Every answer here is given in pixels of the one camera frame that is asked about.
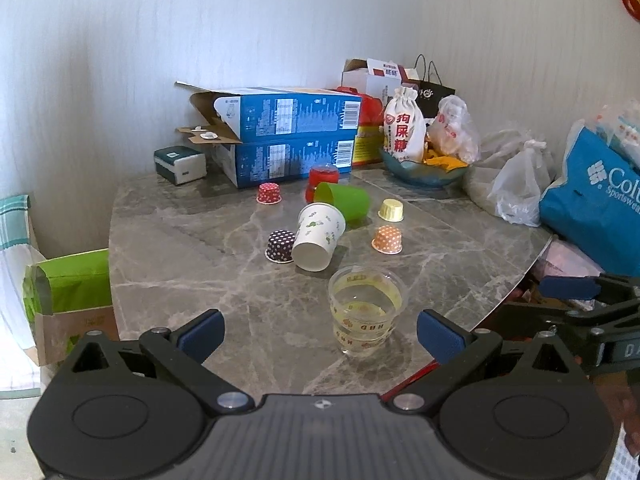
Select blue glass bowl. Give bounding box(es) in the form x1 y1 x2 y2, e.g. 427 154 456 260
379 146 471 189

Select clear plastic cup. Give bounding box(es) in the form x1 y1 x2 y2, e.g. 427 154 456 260
327 265 405 359

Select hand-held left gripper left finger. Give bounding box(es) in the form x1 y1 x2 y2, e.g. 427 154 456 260
60 309 255 415

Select pink plastic bag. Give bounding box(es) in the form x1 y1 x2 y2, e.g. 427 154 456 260
531 241 603 287

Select red dotted cupcake liner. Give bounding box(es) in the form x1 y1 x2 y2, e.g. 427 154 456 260
256 182 283 206

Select white drawstring bag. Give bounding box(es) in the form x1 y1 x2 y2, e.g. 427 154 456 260
382 86 429 163

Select clear red-printed plastic bag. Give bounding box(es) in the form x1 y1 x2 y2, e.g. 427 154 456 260
426 95 480 165

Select green plastic cup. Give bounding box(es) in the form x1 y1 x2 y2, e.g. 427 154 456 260
313 182 372 226

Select orange snack pieces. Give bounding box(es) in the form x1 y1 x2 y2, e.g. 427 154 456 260
421 141 469 172

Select clear plastic packet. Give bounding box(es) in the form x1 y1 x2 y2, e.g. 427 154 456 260
590 100 640 171

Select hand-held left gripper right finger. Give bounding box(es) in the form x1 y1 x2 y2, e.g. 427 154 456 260
392 309 584 414

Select orange dotted cupcake liner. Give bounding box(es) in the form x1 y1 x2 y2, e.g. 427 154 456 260
371 225 404 254

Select blue cardboard box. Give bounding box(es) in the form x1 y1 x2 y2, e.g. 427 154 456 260
175 81 363 144
175 125 359 190

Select small white green box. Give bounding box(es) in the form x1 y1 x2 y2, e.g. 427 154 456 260
153 146 207 185

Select green bag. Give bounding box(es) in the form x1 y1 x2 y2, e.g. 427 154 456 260
24 249 112 327

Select plaid cloth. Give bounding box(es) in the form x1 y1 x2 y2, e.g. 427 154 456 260
0 194 34 252

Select red yellow box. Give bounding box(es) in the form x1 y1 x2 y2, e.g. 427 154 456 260
336 86 387 166

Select grey plastic bag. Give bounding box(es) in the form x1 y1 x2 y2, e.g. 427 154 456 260
462 127 551 207

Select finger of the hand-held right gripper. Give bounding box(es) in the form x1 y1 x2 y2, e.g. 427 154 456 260
492 302 608 343
539 273 640 317

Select white red carton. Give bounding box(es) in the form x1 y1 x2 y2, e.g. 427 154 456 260
341 57 421 107

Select black paper bag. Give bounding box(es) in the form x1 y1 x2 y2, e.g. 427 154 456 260
412 54 457 117

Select red plastic cup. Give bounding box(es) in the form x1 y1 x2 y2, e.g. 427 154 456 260
305 164 341 202

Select blue shopping bag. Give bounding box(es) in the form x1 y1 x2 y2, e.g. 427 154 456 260
539 120 640 278

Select yellow cupcake liner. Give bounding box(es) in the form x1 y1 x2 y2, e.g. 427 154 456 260
377 199 405 222

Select white cloth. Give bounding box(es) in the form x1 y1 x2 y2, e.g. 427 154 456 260
0 246 47 397

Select white printed paper cup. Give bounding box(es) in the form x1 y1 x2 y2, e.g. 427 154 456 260
291 201 347 273

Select dark dotted cupcake liner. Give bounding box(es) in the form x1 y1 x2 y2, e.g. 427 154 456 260
265 229 297 264

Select white plastic bag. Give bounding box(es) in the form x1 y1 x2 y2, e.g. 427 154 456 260
487 140 557 227

